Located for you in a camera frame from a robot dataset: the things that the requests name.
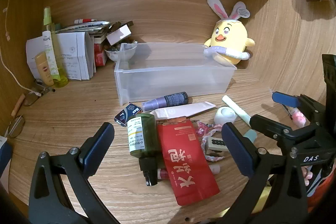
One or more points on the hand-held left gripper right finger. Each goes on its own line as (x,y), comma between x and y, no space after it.
(236,150)

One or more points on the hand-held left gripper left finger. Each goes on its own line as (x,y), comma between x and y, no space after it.
(97,144)

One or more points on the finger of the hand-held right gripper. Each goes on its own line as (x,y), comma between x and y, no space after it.
(286,100)
(270,125)

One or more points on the mint tube with white cap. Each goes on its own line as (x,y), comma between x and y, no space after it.
(250,136)

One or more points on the pale green highlighter pen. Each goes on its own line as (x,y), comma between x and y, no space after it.
(236,108)

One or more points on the small blue box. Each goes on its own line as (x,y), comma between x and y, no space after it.
(127,113)

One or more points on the dark green spray bottle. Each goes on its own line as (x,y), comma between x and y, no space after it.
(147,134)

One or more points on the red pouch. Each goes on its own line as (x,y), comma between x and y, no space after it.
(183,166)

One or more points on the small cosmetic tube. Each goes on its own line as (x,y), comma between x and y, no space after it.
(162,173)

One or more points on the clear plastic storage bin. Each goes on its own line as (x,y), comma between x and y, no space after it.
(170,77)

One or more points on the person's right hand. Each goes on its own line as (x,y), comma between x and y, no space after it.
(307,177)

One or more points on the mahjong tile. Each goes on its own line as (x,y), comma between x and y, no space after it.
(215,144)

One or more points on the small pink toy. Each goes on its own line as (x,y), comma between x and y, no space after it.
(299,119)

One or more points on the white round container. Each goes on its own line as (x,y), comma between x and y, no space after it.
(224,115)

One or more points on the yellow cloth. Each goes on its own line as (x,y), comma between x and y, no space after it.
(262,200)

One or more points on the white and pink tube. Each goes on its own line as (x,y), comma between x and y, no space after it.
(183,109)

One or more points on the tall yellow-green spray bottle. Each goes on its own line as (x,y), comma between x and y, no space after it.
(63,79)

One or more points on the purple cosmetic bottle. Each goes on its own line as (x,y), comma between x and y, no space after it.
(162,102)

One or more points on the eyeglasses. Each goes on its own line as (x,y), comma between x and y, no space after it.
(42,87)
(16,119)

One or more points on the yellow chick plush toy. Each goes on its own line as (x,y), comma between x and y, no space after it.
(231,35)

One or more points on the red box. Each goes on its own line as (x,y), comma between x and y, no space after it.
(99,58)

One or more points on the brown stick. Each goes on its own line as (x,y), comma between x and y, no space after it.
(18,104)

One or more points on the white folded paper box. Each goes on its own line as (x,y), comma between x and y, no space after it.
(74,56)

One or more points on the yellow sunscreen bottle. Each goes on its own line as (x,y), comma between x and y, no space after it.
(43,69)

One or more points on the dark blue box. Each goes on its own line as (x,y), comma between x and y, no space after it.
(4,158)

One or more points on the white tube with green print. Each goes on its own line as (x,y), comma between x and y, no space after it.
(48,50)

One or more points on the white cardboard box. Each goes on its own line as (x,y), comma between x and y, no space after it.
(31,56)

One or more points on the small open pink box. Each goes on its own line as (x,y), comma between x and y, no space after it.
(118,35)

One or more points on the stack of paper packets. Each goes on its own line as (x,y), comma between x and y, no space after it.
(86,28)

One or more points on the red and white marker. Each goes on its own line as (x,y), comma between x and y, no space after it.
(85,21)

